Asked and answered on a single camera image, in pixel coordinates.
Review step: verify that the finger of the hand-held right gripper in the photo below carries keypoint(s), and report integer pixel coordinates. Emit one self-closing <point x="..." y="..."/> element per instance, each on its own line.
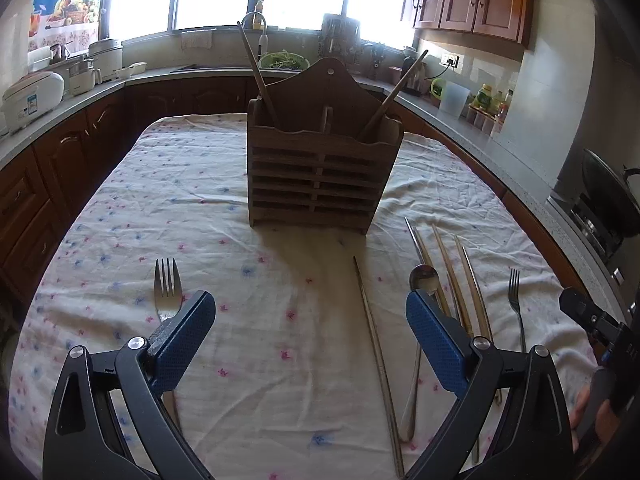
<point x="585" y="310"/>

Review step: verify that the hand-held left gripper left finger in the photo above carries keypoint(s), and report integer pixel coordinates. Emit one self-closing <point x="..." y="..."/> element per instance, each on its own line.
<point x="182" y="340"/>

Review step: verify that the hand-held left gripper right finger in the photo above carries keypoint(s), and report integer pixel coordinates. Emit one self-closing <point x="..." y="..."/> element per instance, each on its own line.
<point x="437" y="340"/>

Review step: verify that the silver metal spoon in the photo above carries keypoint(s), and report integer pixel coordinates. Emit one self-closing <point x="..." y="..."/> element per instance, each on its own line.
<point x="425" y="277"/>

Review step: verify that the golden chopstick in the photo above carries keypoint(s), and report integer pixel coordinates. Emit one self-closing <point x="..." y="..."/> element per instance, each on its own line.
<point x="467" y="280"/>
<point x="446" y="265"/>

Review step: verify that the wooden utensil holder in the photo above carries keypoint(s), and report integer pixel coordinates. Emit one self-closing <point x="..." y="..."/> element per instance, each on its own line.
<point x="320" y="160"/>

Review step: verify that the person's right hand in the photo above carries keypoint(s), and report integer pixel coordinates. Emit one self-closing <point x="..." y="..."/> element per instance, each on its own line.
<point x="581" y="410"/>

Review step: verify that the silver fork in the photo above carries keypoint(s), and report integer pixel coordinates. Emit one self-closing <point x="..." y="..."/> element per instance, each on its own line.
<point x="515" y="295"/>
<point x="167" y="305"/>

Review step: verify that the gas stove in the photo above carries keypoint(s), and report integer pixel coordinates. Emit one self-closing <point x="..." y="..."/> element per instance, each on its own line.
<point x="595" y="230"/>

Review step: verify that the floral white tablecloth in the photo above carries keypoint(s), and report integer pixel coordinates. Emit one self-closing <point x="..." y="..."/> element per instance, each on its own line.
<point x="200" y="220"/>

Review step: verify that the black wok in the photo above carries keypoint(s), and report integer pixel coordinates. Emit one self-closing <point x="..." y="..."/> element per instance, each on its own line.
<point x="607" y="190"/>

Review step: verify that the grey kitchen countertop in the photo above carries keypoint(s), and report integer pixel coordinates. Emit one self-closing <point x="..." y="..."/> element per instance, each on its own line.
<point x="500" y="155"/>

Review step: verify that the dark wooden lower cabinets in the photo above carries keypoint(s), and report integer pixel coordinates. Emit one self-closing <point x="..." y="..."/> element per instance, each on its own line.
<point x="65" y="160"/>

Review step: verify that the row of condiment bottles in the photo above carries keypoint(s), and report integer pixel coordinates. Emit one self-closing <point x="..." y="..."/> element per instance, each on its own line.
<point x="492" y="105"/>

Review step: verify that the translucent plastic jug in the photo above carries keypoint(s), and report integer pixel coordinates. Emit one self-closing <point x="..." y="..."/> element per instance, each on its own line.
<point x="454" y="100"/>

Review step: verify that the green plastic container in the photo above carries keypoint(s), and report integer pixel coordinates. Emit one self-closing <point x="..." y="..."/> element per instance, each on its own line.
<point x="437" y="91"/>

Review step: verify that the wooden stick utensil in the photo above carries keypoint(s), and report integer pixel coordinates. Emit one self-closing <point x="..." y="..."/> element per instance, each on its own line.
<point x="395" y="92"/>
<point x="255" y="70"/>

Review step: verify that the electric kettle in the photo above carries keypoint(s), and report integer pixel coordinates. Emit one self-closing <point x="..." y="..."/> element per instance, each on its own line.
<point x="414" y="75"/>

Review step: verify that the steel kitchen sink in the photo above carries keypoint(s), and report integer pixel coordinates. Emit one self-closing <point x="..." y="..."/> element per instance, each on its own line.
<point x="200" y="67"/>

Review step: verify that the white bowl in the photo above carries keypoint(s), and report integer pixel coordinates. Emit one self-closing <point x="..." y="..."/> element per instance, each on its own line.
<point x="131" y="70"/>

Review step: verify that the small white electric pot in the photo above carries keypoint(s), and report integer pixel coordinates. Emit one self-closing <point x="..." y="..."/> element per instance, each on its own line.
<point x="82" y="77"/>

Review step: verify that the white rice cooker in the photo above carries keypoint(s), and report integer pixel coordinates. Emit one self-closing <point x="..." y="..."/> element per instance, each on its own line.
<point x="32" y="97"/>

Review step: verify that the large white lidded pot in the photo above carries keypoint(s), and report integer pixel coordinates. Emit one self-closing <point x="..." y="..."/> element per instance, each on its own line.
<point x="106" y="57"/>

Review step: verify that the green basin of vegetables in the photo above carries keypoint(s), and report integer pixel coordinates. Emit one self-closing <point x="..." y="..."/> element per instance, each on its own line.
<point x="282" y="60"/>

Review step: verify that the hanging dish towel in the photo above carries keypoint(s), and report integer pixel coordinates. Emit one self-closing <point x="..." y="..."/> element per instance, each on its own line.
<point x="196" y="40"/>

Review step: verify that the chrome kitchen faucet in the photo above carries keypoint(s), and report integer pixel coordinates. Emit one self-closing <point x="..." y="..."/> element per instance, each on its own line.
<point x="260" y="35"/>

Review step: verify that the knife rack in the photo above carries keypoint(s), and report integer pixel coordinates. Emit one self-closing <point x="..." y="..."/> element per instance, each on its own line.
<point x="337" y="35"/>

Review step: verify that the wooden upper cabinets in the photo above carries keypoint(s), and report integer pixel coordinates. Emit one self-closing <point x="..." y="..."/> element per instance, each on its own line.
<point x="475" y="2"/>

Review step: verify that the yellow soap bottle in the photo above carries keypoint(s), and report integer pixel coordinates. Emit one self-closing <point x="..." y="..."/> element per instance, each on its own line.
<point x="258" y="12"/>

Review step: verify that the wall socket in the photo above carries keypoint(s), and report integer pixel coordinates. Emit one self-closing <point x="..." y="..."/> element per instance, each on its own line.
<point x="450" y="60"/>

